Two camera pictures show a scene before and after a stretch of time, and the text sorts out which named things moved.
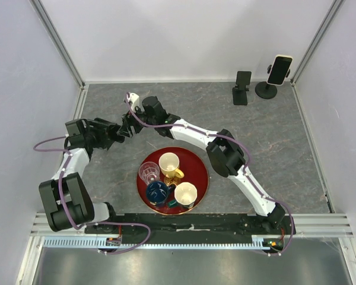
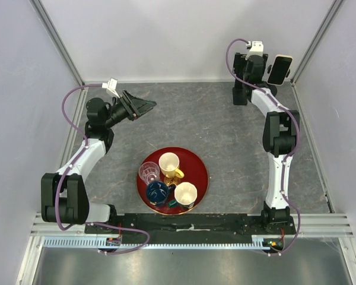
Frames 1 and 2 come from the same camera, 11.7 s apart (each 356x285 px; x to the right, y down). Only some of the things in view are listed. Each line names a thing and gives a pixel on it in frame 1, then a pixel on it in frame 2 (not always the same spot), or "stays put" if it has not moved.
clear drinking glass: [149, 171] stays put
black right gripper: [130, 120] -> [240, 59]
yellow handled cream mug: [169, 162] stays put
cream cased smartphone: [279, 69] stays put
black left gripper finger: [121, 130] -> [137, 101]
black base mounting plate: [190, 225] stays put
